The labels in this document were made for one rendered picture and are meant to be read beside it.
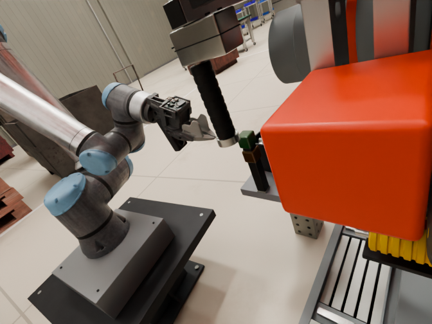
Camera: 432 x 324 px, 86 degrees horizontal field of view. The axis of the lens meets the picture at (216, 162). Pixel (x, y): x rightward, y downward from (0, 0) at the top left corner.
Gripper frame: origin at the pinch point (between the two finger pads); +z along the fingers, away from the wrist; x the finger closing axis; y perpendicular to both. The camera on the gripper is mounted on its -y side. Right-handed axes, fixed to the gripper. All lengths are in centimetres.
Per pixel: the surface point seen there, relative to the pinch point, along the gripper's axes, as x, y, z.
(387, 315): -5, -33, 59
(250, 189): 5.9, -21.0, 11.8
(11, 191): -17, -152, -225
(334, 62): -23.1, 33.3, 24.3
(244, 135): 5.8, 0.1, 7.3
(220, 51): -14.3, 28.6, 10.0
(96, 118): 89, -121, -213
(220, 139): -13.1, 13.0, 9.9
